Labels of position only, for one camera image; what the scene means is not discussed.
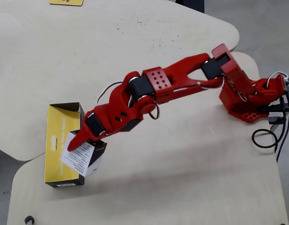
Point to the red smooth gripper finger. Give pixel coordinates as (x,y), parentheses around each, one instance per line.
(79,139)

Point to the large black yellow open box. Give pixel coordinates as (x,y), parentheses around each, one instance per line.
(55,122)

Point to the dark furniture piece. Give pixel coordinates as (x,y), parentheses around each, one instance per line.
(193,4)

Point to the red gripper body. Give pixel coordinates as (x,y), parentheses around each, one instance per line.
(93,126)

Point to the yellow card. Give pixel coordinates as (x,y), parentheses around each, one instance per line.
(74,2)

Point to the small black clip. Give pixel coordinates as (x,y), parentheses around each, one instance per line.
(28,220)

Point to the small black white box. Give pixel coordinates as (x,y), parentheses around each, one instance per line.
(83,159)

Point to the small grey controller board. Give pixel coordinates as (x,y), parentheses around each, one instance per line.
(287,80)

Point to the red robot arm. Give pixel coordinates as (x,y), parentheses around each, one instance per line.
(181,70)

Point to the black metal table clamp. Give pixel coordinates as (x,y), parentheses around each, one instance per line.
(275,120)

